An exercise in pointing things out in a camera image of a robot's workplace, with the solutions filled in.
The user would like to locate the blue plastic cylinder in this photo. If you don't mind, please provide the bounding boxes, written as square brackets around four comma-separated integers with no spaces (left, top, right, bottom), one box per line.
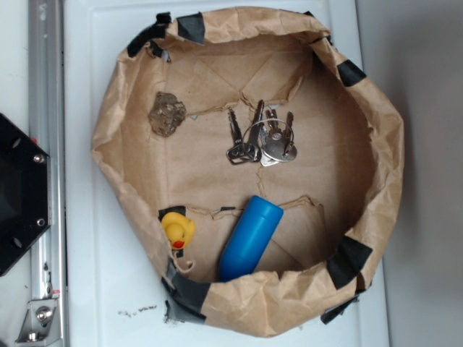
[218,195,284,282]

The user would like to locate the silver key bunch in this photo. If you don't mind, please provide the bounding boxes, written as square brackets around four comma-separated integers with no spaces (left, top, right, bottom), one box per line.
[226,100,297,167]

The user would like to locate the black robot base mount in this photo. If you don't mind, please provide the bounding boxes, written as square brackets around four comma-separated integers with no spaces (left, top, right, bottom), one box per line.
[1,115,50,276]

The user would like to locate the brown paper bag bin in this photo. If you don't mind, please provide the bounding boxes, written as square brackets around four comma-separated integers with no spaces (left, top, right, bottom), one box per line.
[91,7,404,337]

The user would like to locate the brown rock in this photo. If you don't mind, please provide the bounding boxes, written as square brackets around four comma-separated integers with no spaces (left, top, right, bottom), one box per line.
[148,92,187,137]

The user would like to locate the white tray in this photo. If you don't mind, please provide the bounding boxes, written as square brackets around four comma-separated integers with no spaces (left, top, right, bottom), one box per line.
[64,1,389,346]

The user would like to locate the aluminium frame rail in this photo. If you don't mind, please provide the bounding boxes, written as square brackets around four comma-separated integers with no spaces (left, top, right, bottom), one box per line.
[17,1,69,346]

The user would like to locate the yellow rubber duck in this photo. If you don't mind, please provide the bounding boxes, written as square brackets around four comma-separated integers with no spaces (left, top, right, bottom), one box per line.
[161,212,196,250]

